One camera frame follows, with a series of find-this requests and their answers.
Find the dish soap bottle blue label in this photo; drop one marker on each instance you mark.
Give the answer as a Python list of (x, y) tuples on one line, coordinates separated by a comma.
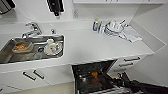
[(95, 26)]

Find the small white bottle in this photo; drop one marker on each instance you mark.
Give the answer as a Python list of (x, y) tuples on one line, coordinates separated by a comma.
[(101, 28)]

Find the chrome faucet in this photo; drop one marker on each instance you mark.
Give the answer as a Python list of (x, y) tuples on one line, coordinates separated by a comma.
[(32, 30)]

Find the steel paper towel dispenser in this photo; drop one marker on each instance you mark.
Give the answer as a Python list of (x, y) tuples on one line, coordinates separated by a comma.
[(6, 5)]

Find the stack of white plates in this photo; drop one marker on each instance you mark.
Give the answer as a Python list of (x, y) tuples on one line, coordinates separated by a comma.
[(113, 30)]

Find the stainless steel dishwasher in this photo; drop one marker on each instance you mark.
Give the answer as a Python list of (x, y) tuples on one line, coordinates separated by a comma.
[(83, 85)]

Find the white wall cabinet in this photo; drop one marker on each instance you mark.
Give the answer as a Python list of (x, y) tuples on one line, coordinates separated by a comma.
[(116, 1)]

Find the black soap dispenser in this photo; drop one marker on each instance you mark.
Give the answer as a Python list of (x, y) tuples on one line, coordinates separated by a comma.
[(55, 6)]

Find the white base cabinet unit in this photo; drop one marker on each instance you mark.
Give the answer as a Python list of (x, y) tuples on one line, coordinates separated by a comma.
[(50, 75)]

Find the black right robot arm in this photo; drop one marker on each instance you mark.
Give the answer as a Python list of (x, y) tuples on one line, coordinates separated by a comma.
[(150, 88)]

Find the white saucer plate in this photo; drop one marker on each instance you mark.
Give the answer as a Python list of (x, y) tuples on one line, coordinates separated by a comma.
[(57, 50)]

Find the steel sink basin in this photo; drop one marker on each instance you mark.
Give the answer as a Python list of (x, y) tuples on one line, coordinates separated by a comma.
[(6, 55)]

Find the bowl with orange remains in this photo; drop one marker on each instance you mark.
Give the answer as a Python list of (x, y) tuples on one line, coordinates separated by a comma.
[(21, 47)]

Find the white wall outlet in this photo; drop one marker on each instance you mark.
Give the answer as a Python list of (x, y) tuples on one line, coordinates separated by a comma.
[(75, 14)]

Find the white cup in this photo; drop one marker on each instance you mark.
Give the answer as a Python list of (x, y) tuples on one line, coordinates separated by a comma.
[(50, 44)]

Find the small chrome sink knob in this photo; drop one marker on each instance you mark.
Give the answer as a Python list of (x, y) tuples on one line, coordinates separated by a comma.
[(53, 31)]

